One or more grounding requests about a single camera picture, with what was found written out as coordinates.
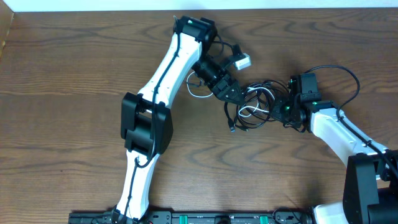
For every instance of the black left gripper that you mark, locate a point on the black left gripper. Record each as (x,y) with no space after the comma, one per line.
(224,93)

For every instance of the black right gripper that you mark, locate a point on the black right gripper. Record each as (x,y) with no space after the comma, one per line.
(275,112)

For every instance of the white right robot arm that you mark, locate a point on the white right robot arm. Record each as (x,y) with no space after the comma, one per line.
(370,192)

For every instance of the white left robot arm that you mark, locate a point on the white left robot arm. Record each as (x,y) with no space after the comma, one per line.
(146,122)

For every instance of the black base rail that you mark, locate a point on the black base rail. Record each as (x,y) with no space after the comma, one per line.
(167,217)

